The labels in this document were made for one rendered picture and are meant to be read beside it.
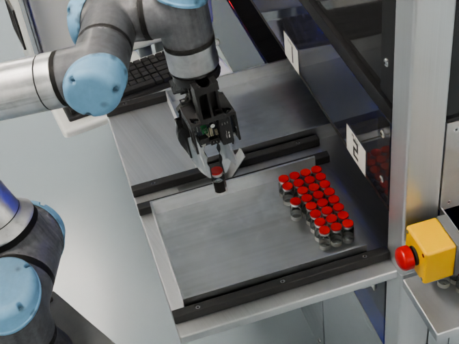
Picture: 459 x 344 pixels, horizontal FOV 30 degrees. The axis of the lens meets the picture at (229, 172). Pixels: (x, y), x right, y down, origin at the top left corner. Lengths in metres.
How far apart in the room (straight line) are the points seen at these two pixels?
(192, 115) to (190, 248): 0.41
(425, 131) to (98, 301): 1.63
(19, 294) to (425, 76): 0.72
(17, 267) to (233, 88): 0.74
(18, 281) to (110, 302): 1.30
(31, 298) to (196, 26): 0.53
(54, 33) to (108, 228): 0.96
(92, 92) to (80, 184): 2.08
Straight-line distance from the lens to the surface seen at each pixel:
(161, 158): 1.81
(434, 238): 1.40
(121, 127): 1.91
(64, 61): 1.11
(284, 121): 1.86
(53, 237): 1.56
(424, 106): 1.30
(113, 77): 1.08
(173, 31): 1.19
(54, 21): 2.18
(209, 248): 1.60
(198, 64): 1.21
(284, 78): 1.98
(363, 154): 1.53
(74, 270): 2.85
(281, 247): 1.59
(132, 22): 1.19
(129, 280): 2.78
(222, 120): 1.26
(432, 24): 1.22
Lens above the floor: 2.05
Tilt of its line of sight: 42 degrees down
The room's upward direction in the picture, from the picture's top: 8 degrees counter-clockwise
